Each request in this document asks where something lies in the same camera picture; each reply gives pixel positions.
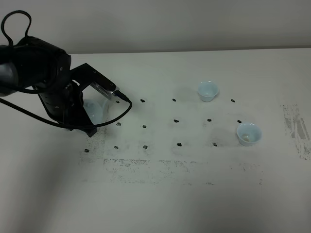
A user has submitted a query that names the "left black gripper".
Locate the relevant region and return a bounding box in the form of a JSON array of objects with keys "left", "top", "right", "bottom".
[{"left": 24, "top": 36, "right": 97, "bottom": 137}]

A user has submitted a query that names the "light blue porcelain teapot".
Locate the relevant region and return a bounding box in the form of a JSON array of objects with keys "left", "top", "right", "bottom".
[{"left": 83, "top": 99, "right": 108, "bottom": 125}]

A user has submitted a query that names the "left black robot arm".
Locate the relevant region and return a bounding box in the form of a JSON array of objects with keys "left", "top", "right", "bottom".
[{"left": 0, "top": 36, "right": 97, "bottom": 137}]

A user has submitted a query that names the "far light blue teacup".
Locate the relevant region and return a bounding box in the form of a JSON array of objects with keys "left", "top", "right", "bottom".
[{"left": 198, "top": 81, "right": 219, "bottom": 102}]

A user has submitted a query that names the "light blue teacup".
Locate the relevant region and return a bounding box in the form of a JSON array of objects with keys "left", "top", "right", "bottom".
[
  {"left": 236, "top": 122, "right": 262, "bottom": 147},
  {"left": 198, "top": 81, "right": 219, "bottom": 102}
]

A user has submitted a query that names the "near light blue teacup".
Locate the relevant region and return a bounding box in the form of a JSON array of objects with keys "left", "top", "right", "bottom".
[{"left": 236, "top": 122, "right": 262, "bottom": 147}]

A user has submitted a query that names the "left black camera cable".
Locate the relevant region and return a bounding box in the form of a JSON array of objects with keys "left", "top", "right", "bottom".
[{"left": 0, "top": 10, "right": 133, "bottom": 129}]

